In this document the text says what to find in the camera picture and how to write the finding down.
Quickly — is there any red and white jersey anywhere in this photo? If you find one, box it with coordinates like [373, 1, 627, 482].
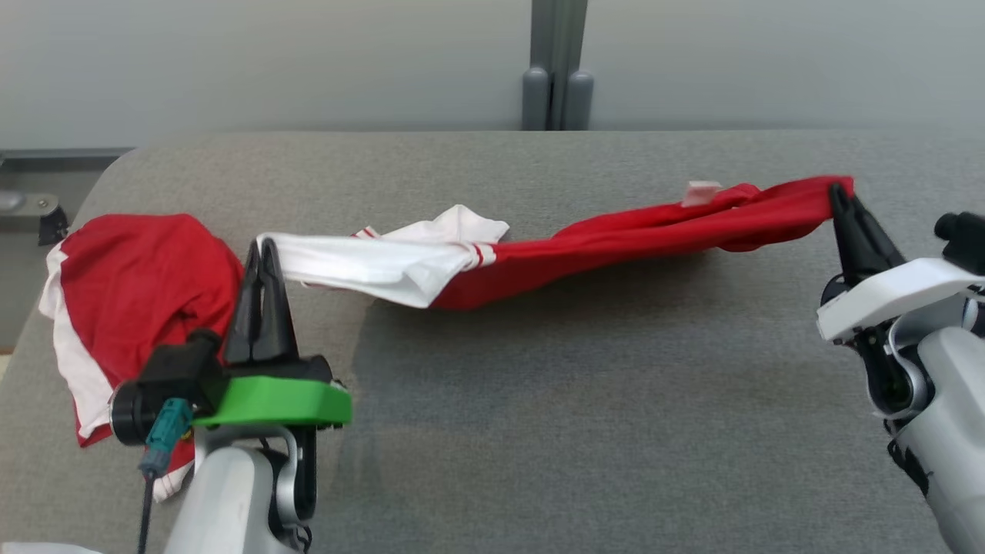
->
[256, 175, 856, 312]

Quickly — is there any grey partition post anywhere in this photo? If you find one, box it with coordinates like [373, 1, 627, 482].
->
[522, 0, 595, 132]

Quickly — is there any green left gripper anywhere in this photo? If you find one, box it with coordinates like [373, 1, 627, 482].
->
[110, 237, 354, 447]

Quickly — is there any red shorts white stripe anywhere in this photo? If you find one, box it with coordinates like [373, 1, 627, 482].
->
[38, 213, 245, 505]

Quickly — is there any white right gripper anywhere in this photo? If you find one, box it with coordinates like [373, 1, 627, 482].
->
[816, 183, 985, 349]

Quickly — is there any black cable teal connector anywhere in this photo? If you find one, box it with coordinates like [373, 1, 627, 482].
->
[136, 398, 194, 554]

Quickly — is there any grey wall base rail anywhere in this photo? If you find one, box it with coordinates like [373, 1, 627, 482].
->
[0, 148, 136, 174]

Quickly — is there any small black block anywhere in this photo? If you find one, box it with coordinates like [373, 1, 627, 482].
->
[38, 206, 72, 247]

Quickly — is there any grey metal bracket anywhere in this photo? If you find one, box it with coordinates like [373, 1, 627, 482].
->
[0, 191, 62, 234]

